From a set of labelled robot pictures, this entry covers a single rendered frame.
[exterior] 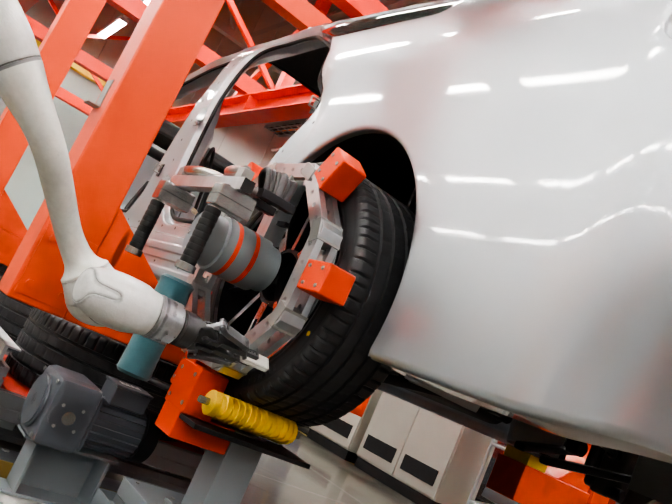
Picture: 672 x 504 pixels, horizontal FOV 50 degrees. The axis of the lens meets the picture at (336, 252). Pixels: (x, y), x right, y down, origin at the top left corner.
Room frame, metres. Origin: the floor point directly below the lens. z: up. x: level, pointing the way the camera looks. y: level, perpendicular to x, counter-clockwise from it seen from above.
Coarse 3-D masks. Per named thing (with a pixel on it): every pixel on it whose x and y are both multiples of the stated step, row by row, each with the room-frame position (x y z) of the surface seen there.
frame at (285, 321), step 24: (288, 168) 1.76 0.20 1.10; (312, 168) 1.66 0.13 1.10; (312, 192) 1.63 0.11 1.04; (312, 216) 1.58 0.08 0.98; (336, 216) 1.60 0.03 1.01; (312, 240) 1.54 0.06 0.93; (336, 240) 1.56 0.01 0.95; (288, 288) 1.55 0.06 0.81; (192, 312) 1.89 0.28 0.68; (288, 312) 1.54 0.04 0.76; (264, 336) 1.57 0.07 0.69; (288, 336) 1.58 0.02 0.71
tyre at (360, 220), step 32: (352, 192) 1.65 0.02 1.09; (384, 192) 1.74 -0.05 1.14; (352, 224) 1.60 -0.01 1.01; (384, 224) 1.62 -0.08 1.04; (352, 256) 1.55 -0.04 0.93; (384, 256) 1.59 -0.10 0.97; (352, 288) 1.54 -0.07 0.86; (384, 288) 1.59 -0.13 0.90; (320, 320) 1.56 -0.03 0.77; (352, 320) 1.57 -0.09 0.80; (384, 320) 1.60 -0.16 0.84; (288, 352) 1.62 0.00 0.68; (320, 352) 1.57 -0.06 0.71; (352, 352) 1.60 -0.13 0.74; (256, 384) 1.67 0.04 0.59; (288, 384) 1.62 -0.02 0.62; (320, 384) 1.63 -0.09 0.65; (352, 384) 1.66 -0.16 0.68; (288, 416) 1.78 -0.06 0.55; (320, 416) 1.75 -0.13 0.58
